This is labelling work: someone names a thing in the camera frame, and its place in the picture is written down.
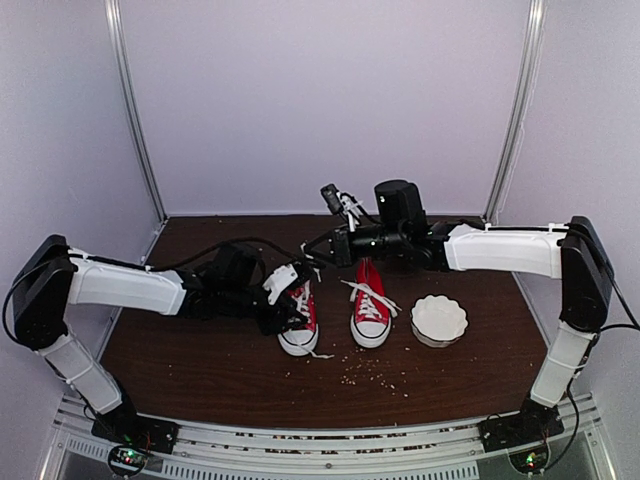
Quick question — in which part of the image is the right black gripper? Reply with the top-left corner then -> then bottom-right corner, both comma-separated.
304,223 -> 407,268

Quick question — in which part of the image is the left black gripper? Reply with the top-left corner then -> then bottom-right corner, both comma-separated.
221,283 -> 308,337

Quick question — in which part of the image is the red canvas sneaker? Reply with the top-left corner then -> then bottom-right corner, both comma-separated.
277,280 -> 333,360
342,258 -> 402,349

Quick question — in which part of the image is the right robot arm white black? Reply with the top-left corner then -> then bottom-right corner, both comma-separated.
302,180 -> 620,442

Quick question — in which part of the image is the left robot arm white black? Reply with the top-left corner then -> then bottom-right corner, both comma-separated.
1,235 -> 313,444

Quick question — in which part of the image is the white scalloped ceramic bowl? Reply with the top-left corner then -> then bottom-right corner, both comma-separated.
410,295 -> 469,348

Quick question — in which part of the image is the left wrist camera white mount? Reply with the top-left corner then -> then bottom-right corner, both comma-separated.
262,258 -> 321,305

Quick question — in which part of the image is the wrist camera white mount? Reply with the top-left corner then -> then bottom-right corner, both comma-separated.
262,258 -> 321,305
320,183 -> 364,232

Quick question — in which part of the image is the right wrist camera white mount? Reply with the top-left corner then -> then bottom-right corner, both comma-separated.
320,183 -> 364,232

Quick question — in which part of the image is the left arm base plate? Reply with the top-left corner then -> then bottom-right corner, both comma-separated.
91,416 -> 179,454

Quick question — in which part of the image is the right aluminium corner post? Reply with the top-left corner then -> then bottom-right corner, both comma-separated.
484,0 -> 547,224

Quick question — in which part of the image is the aluminium corner post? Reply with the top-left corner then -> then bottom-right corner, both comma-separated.
104,0 -> 168,222
484,0 -> 547,224

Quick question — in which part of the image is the aluminium front rail frame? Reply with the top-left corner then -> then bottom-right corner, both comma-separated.
35,394 -> 621,479

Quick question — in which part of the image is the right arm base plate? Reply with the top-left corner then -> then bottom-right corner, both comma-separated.
478,413 -> 565,452

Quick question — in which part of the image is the left aluminium corner post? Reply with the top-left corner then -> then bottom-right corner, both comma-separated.
104,0 -> 168,222

